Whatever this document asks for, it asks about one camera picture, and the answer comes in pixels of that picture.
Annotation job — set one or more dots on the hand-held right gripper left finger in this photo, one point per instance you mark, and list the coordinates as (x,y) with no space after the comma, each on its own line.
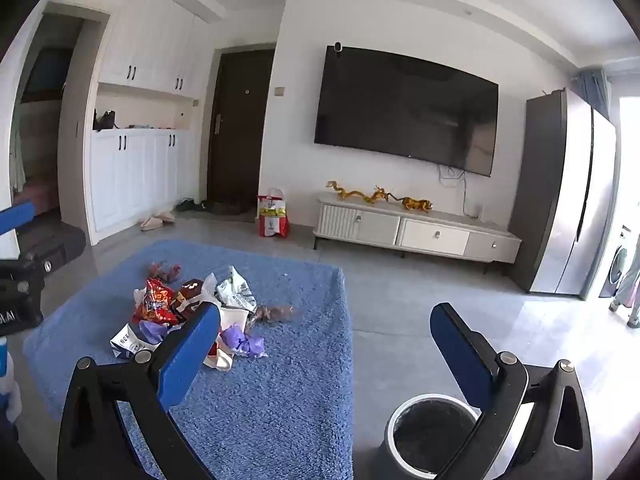
(192,355)

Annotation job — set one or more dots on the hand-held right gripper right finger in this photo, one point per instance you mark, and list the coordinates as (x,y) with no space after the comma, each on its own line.
(460,355)

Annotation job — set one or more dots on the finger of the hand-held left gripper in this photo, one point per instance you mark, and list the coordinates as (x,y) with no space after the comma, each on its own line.
(15,217)
(55,242)

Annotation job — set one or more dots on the cream plastic wrapper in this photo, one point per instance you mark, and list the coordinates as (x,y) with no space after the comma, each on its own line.
(223,361)

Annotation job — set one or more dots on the purple wrapper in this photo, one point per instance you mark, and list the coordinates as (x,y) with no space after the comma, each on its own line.
(150,332)
(245,345)

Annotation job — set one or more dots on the brown and white wrapper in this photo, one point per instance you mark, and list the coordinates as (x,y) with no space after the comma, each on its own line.
(187,292)

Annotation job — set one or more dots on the red snack wrapper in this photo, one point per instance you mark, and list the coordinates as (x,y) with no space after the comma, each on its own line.
(157,302)

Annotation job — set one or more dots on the white printed wrapper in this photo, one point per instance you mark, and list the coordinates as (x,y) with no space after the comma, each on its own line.
(125,340)
(232,290)

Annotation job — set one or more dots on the white trash bin black liner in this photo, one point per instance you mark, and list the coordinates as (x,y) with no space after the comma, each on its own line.
(430,435)

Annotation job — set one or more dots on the reddish brown wrapper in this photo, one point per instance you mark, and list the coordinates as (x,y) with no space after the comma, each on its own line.
(165,271)

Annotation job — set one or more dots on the clear plastic wrapper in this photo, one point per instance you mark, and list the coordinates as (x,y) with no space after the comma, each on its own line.
(275,312)

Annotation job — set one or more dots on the blue fluffy mat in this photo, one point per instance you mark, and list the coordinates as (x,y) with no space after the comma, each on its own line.
(280,385)

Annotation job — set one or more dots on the white blue cloth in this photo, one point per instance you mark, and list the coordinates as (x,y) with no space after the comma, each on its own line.
(9,395)

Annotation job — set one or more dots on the beige slipper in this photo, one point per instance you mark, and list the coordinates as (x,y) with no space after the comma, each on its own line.
(165,217)
(150,224)

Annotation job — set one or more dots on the white floor cabinet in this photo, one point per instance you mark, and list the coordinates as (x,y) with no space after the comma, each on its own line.
(135,175)

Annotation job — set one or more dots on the white television stand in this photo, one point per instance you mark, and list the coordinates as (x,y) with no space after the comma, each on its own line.
(415,232)

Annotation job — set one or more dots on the black handbag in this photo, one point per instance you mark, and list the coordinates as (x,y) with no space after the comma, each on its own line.
(105,121)

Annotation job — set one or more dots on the dark shoes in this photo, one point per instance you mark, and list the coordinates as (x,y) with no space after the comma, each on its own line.
(189,205)

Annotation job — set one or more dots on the gold tiger figurine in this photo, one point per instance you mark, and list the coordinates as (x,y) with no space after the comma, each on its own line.
(416,204)

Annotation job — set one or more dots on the red and white shopping bag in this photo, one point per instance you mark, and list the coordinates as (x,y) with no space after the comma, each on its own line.
(272,217)

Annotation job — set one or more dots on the grey hanging cloth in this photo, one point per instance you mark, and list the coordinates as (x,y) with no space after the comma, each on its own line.
(627,290)

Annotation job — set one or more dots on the washing machine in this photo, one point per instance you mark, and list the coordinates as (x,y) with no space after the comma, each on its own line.
(616,265)

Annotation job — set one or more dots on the silver grey refrigerator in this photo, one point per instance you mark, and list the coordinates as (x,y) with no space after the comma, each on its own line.
(560,195)

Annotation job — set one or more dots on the gold dragon figurine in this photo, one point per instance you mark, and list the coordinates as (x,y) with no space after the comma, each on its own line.
(357,193)

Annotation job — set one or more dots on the dark brown door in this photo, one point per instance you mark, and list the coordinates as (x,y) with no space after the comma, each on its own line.
(237,130)

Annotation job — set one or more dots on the blue grey curtain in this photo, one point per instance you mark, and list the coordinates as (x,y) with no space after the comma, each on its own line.
(595,90)

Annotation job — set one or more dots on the white wall cabinet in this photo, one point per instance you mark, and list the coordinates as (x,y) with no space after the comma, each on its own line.
(150,45)

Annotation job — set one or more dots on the black wall television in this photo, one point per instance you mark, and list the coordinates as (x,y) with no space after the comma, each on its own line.
(405,105)

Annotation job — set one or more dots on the small white camera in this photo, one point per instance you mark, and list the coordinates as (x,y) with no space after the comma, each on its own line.
(338,48)

